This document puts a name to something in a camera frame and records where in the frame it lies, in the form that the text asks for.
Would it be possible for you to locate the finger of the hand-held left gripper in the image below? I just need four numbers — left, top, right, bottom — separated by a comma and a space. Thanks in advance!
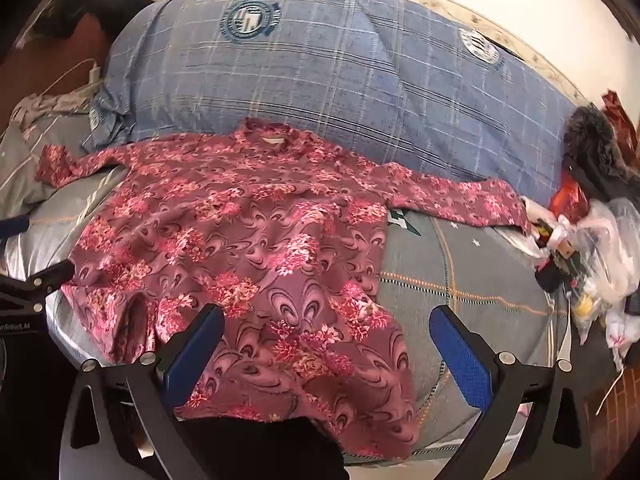
26, 259, 76, 289
0, 216, 30, 238

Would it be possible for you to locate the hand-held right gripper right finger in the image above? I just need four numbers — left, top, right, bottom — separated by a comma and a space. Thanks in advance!
427, 305, 595, 480

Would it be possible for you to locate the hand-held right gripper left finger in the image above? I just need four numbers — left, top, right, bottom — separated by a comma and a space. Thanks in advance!
62, 304, 226, 480

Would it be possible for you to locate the pink floral shirt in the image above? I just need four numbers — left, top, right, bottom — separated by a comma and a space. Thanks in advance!
35, 117, 532, 461

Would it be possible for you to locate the grey striped pillow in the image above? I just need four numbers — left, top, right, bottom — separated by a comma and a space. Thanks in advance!
0, 110, 118, 221

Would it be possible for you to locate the grey checked bed sheet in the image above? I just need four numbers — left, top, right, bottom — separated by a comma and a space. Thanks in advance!
0, 160, 601, 466

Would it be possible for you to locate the crumpled pale floral cloth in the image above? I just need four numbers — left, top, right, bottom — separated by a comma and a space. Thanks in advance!
10, 91, 98, 128

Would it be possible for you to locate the white pink-printed plastic bag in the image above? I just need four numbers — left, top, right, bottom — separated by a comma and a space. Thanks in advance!
604, 304, 640, 372

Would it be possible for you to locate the clear plastic bag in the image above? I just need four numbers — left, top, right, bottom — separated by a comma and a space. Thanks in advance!
544, 197, 640, 307

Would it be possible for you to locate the orange red snack packet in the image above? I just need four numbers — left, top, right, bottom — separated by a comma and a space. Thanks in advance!
547, 170, 594, 222

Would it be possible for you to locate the black clothing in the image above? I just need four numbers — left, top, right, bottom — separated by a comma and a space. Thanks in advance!
20, 0, 157, 47

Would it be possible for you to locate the black fur-trimmed jacket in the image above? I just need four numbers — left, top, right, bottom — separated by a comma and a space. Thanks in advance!
561, 102, 640, 203

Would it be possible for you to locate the red patterned bag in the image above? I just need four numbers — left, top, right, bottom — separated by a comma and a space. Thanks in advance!
600, 90, 640, 161

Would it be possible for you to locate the blue plaid quilt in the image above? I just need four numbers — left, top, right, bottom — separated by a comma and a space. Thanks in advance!
82, 0, 581, 196

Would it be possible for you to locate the white charger cable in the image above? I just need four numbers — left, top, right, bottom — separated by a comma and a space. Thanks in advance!
42, 58, 102, 97

